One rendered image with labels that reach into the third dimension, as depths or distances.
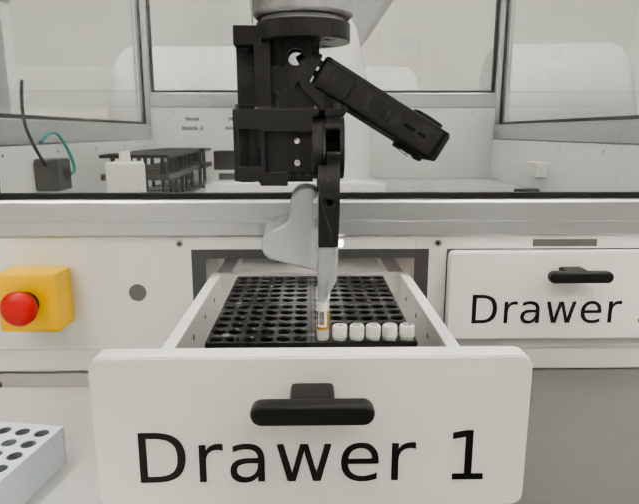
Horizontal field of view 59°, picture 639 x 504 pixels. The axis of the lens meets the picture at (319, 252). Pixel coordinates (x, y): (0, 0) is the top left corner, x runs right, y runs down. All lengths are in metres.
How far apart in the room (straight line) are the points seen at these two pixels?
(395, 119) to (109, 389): 0.28
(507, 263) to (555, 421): 0.25
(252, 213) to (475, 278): 0.28
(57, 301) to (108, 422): 0.34
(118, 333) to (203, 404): 0.39
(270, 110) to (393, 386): 0.21
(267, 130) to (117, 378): 0.20
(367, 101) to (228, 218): 0.31
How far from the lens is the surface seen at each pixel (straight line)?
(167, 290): 0.73
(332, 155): 0.41
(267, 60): 0.44
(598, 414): 0.88
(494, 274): 0.72
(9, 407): 0.76
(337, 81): 0.44
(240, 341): 0.48
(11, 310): 0.72
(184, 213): 0.70
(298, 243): 0.44
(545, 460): 0.89
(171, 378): 0.39
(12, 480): 0.56
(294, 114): 0.42
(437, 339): 0.53
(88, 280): 0.76
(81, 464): 0.62
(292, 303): 0.58
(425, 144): 0.45
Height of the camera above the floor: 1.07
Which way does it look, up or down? 12 degrees down
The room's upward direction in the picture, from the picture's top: straight up
